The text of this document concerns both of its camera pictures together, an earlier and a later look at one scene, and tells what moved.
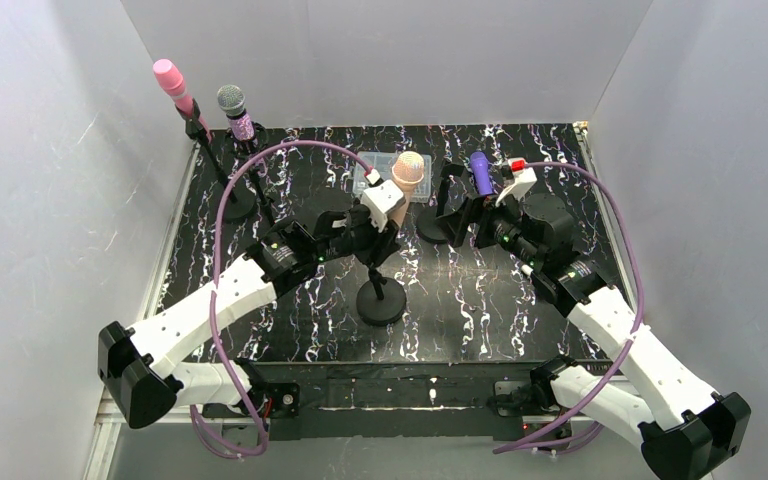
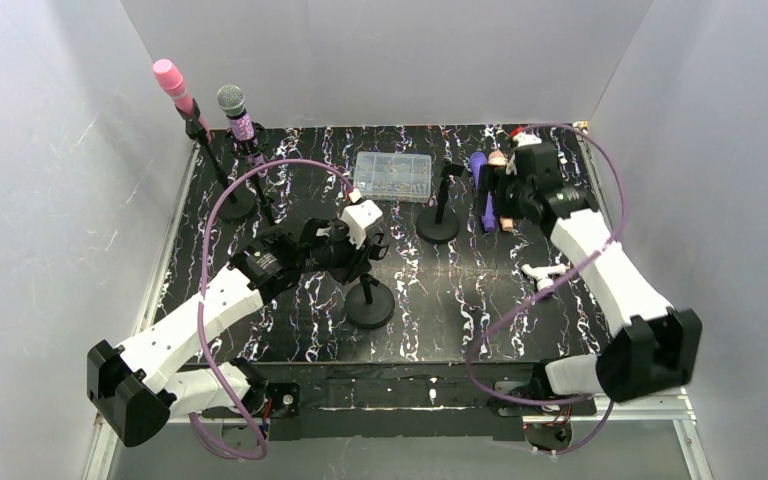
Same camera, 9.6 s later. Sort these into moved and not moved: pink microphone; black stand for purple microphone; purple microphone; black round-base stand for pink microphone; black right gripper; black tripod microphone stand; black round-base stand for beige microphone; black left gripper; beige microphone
Moved: beige microphone; black round-base stand for beige microphone; purple microphone; black right gripper; black left gripper
Not moved: pink microphone; black stand for purple microphone; black tripod microphone stand; black round-base stand for pink microphone
